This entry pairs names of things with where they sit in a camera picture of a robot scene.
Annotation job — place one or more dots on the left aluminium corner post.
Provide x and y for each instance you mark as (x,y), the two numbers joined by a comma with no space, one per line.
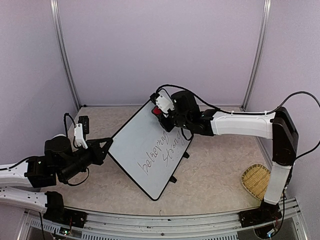
(54,6)

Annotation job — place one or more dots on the light blue mug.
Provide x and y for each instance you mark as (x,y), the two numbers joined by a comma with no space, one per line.
(59,135)

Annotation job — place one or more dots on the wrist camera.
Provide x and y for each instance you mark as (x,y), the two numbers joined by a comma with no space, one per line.
(163,102)
(81,130)

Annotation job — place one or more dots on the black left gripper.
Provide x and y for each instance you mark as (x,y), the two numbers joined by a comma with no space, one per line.
(99,155)

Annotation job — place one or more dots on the right aluminium corner post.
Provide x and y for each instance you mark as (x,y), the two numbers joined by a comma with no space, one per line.
(258,53)

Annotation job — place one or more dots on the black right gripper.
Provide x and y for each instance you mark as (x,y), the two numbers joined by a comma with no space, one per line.
(168,127)

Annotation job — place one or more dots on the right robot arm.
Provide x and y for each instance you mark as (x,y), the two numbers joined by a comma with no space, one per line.
(277,126)

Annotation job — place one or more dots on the woven bamboo tray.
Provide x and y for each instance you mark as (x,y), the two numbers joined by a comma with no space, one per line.
(255,180)

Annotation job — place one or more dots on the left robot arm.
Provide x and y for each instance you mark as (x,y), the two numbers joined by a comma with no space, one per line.
(59,162)

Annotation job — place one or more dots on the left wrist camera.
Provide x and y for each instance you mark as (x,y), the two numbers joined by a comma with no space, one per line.
(81,130)

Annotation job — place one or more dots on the aluminium corner post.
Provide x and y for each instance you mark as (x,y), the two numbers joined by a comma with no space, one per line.
(54,6)
(258,53)

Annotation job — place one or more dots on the red black whiteboard eraser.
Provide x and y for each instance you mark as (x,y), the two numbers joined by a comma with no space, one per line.
(156,111)

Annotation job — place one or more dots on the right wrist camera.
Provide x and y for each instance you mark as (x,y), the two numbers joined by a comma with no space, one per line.
(163,102)

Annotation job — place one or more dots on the white whiteboard black frame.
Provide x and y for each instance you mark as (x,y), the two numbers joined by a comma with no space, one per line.
(147,153)

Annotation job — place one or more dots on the black whiteboard stand foot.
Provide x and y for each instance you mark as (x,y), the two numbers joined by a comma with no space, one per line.
(186,155)
(173,179)

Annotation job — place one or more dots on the front aluminium rail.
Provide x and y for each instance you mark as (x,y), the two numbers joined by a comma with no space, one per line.
(112,226)

